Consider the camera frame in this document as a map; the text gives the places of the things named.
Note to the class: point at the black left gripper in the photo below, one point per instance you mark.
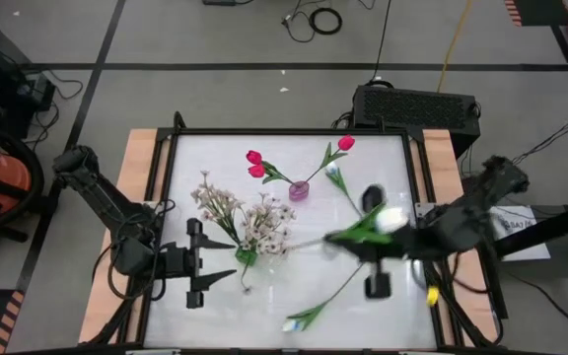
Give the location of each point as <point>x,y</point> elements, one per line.
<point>185,261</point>

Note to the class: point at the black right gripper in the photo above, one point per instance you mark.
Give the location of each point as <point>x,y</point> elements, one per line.
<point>380,251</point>

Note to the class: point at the pink artificial tulip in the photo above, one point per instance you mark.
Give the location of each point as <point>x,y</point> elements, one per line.
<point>257,171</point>
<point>346,143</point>
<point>254,157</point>

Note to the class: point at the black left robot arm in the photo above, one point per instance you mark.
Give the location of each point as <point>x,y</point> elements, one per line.
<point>106,202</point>

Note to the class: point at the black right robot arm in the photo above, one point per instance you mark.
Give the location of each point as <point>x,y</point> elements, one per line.
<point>461,227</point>

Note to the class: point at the green glass vase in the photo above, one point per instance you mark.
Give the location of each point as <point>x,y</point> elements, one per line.
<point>245,256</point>

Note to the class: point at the small pink glass vase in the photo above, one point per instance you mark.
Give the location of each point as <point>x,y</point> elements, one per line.
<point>299,192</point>

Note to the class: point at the small yellow tag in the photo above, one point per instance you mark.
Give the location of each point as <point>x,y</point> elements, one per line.
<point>432,296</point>

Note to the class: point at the black perforated computer case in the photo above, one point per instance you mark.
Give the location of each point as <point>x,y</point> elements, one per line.
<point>412,108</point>

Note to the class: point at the white paper sign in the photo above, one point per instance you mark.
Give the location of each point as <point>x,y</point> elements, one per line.
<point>525,241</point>

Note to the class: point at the orange vacuum cleaner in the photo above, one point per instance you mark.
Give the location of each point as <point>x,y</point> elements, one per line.
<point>35,172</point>

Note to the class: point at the black diagonal stand bar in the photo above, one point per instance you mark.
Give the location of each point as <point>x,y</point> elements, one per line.
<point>545,232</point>

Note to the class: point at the black metal table frame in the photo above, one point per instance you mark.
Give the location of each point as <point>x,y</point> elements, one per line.
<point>289,132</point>

